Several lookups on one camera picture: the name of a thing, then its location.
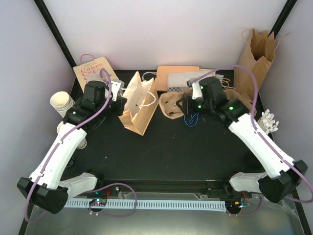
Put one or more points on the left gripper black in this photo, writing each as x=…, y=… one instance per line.
x=122, y=101

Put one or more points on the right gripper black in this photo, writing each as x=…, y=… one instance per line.
x=188, y=108

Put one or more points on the brown pulp cup carrier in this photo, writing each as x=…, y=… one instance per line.
x=167, y=102
x=244, y=98

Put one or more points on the orange paper bag white handles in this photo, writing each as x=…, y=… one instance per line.
x=142, y=101

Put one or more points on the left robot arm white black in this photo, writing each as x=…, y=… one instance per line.
x=44, y=187

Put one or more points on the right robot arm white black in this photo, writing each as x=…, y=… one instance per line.
x=282, y=173

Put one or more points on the blue checkered paper bag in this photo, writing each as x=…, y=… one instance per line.
x=177, y=82

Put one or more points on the flat orange paper bag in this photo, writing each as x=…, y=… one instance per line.
x=162, y=72

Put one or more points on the Cakes printed paper bag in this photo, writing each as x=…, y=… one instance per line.
x=89, y=69

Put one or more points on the upper stack of paper cups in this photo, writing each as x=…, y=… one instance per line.
x=61, y=102

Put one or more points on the stack of paper cups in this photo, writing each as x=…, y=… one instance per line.
x=61, y=102
x=59, y=127

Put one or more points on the lower stack of paper cups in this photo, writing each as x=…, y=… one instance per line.
x=59, y=127

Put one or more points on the white wrapped straws in cup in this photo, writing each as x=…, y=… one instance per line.
x=267, y=122

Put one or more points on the tall brown paper bag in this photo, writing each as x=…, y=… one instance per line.
x=257, y=55

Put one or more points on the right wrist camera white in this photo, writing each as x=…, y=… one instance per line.
x=194, y=85

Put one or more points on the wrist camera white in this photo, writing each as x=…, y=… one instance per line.
x=194, y=85
x=117, y=86

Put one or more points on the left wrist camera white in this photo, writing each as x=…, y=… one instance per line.
x=117, y=86

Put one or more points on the flat kraft bag brown handles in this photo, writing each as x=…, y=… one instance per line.
x=225, y=82

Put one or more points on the white slotted cable duct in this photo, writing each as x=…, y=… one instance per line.
x=188, y=205

